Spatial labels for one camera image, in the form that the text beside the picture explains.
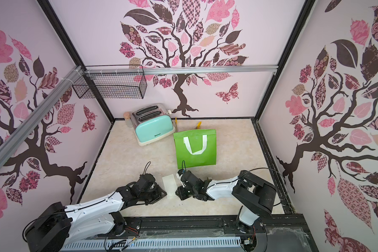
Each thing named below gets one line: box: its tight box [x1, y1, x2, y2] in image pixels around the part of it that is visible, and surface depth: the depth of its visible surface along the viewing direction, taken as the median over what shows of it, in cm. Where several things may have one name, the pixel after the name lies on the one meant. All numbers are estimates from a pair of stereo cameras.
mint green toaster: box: [131, 103, 176, 146], surface depth 100 cm
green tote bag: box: [173, 129, 217, 170], surface depth 87 cm
